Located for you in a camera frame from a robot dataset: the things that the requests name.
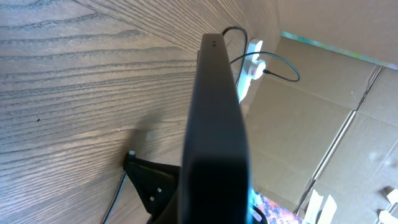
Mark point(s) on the blue Samsung Galaxy phone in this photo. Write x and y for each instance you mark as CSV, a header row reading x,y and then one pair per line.
x,y
215,177

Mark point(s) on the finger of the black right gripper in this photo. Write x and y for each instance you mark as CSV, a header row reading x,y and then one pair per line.
x,y
157,187

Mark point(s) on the white USB charger adapter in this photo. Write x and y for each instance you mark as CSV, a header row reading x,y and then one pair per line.
x,y
256,69

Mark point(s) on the white power strip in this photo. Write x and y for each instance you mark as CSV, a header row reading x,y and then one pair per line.
x,y
251,54

